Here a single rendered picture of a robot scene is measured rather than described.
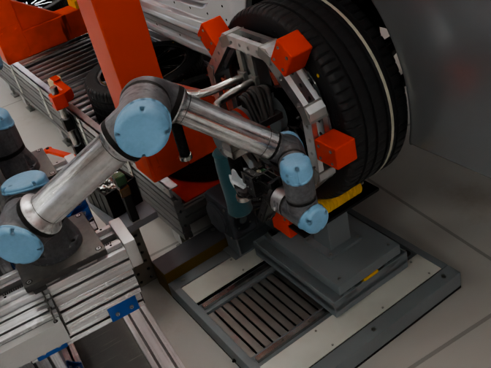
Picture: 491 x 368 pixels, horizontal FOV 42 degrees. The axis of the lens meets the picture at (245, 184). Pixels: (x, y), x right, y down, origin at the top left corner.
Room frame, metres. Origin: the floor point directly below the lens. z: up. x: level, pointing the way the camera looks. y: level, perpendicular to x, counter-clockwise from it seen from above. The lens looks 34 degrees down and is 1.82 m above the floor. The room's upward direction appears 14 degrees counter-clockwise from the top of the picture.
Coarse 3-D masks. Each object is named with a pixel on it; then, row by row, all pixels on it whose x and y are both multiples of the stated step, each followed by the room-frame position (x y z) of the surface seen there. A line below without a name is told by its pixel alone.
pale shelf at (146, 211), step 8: (96, 208) 2.12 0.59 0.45; (136, 208) 2.06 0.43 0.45; (144, 208) 2.04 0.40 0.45; (152, 208) 2.03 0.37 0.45; (104, 216) 2.05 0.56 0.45; (120, 216) 2.03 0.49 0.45; (128, 216) 2.02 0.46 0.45; (144, 216) 1.99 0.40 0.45; (152, 216) 1.99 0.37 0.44; (128, 224) 1.96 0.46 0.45; (136, 224) 1.96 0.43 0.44; (144, 224) 1.98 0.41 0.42
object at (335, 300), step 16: (256, 240) 2.04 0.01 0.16; (272, 256) 1.92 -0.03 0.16; (400, 256) 1.74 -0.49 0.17; (288, 272) 1.84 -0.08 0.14; (304, 272) 1.81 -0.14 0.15; (384, 272) 1.71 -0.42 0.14; (304, 288) 1.75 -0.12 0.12; (320, 288) 1.70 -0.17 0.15; (352, 288) 1.64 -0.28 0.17; (368, 288) 1.67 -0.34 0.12; (320, 304) 1.68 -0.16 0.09; (336, 304) 1.60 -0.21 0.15; (352, 304) 1.63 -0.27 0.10
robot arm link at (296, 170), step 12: (288, 156) 1.28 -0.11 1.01; (300, 156) 1.26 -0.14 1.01; (288, 168) 1.23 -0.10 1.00; (300, 168) 1.22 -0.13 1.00; (312, 168) 1.25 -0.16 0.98; (288, 180) 1.23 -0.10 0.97; (300, 180) 1.22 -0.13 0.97; (312, 180) 1.23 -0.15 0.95; (288, 192) 1.23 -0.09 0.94; (300, 192) 1.22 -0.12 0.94; (312, 192) 1.23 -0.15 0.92; (300, 204) 1.22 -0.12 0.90
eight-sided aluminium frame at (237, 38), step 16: (224, 32) 1.86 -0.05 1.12; (240, 32) 1.85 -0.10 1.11; (224, 48) 1.87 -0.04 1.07; (240, 48) 1.78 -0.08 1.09; (256, 48) 1.70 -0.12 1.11; (272, 48) 1.67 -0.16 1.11; (208, 64) 1.98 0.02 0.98; (224, 64) 1.98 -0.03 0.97; (272, 64) 1.66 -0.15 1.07; (288, 80) 1.60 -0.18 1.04; (304, 80) 1.60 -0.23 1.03; (304, 96) 1.61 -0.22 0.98; (304, 112) 1.54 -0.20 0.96; (320, 112) 1.54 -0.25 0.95; (304, 128) 1.56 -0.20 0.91; (320, 128) 1.56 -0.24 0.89; (320, 176) 1.53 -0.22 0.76
